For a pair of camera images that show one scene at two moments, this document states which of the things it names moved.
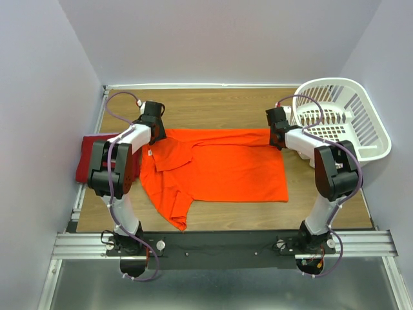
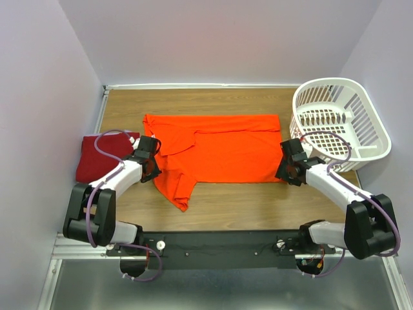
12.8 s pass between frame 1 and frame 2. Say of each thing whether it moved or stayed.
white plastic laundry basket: stayed
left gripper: moved
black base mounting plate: stayed
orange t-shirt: moved
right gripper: moved
